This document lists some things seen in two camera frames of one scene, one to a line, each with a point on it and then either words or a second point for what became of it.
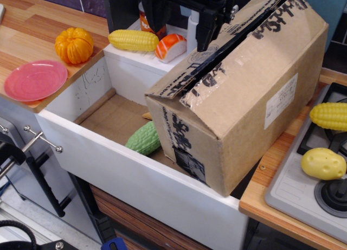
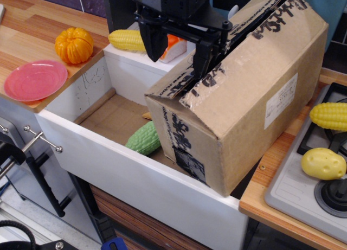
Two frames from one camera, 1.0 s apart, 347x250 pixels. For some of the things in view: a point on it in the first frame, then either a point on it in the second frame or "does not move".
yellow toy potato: (323, 164) does not move
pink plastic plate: (35, 80) does not move
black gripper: (157, 10) to (186, 13)
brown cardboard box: (216, 118) does not move
